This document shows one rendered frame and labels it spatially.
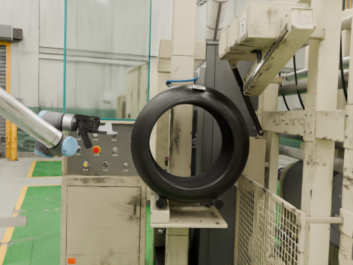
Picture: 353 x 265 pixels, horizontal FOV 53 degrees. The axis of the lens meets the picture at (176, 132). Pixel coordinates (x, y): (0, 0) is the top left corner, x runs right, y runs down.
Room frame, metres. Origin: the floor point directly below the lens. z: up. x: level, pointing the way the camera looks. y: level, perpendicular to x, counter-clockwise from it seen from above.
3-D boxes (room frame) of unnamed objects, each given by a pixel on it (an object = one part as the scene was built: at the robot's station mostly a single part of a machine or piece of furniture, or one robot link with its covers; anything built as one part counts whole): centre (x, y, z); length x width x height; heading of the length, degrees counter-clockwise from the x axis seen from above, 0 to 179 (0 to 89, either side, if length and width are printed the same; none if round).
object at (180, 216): (1.85, -0.06, 0.80); 0.37 x 0.36 x 0.02; 94
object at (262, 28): (1.74, -0.37, 1.71); 0.61 x 0.25 x 0.15; 4
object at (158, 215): (1.84, 0.08, 0.84); 0.36 x 0.09 x 0.06; 4
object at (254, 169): (2.10, -0.42, 1.05); 0.20 x 0.15 x 0.30; 4
